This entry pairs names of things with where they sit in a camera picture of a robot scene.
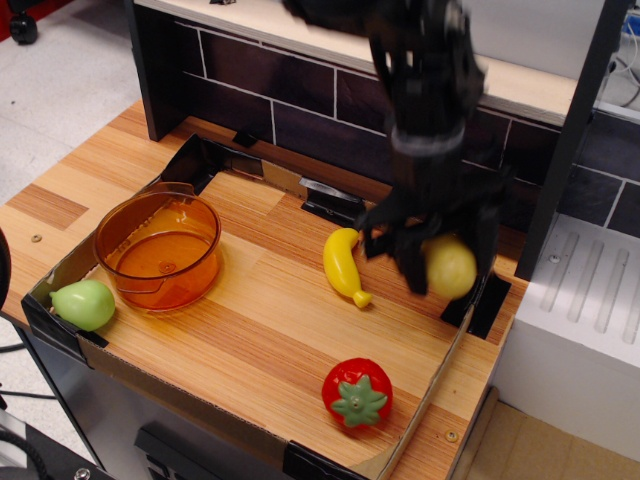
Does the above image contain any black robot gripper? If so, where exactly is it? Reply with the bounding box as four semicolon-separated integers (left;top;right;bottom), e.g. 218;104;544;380
355;127;510;295

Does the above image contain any yellow toy potato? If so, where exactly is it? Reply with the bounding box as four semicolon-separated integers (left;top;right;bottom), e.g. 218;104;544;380
422;235;477;300

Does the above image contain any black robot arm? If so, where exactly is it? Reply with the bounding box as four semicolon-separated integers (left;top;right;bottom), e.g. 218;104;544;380
286;1;512;299

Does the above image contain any transparent orange plastic pot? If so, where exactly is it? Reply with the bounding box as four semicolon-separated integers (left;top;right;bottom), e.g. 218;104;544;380
94;182;222;311

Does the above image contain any yellow toy banana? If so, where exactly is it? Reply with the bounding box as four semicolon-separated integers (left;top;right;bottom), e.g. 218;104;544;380
323;228;372;309

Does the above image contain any white toy sink drainboard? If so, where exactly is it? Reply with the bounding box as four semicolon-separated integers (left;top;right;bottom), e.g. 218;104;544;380
493;215;639;460

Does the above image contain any light wooden shelf board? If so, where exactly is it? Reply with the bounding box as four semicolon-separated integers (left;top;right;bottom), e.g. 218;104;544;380
134;0;577;126

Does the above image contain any red toy tomato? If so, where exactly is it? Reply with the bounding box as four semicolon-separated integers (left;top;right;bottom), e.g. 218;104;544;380
321;358;394;428

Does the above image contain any dark tile backsplash panel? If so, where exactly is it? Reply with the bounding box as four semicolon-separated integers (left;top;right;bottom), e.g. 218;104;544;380
136;7;639;236

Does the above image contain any green toy pear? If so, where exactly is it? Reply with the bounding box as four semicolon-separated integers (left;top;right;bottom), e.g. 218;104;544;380
49;279;116;332

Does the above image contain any black caster wheel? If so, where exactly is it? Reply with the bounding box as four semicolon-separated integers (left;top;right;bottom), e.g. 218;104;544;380
9;12;38;45

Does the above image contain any dark grey vertical post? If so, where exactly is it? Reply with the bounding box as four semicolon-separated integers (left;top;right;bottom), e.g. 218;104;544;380
515;0;631;281

